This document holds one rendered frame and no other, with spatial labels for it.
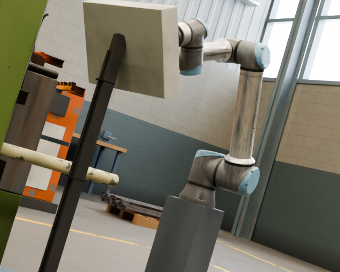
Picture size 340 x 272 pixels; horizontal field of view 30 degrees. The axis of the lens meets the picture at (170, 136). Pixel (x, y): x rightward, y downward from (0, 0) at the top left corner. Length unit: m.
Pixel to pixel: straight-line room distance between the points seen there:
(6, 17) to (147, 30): 0.45
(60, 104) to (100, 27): 4.30
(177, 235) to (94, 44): 1.31
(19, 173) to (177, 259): 1.06
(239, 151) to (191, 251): 0.53
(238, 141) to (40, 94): 1.08
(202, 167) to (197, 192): 0.13
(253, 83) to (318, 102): 8.41
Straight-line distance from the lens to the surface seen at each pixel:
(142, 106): 11.57
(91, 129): 2.04
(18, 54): 2.12
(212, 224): 3.25
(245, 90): 3.05
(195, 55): 2.52
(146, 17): 2.00
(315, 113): 11.40
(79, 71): 10.97
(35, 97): 2.44
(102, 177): 2.30
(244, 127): 3.08
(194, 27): 2.49
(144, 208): 8.08
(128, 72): 2.10
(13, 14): 2.13
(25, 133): 2.43
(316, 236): 10.73
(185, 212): 3.18
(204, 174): 3.20
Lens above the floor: 0.70
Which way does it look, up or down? 3 degrees up
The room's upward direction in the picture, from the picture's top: 17 degrees clockwise
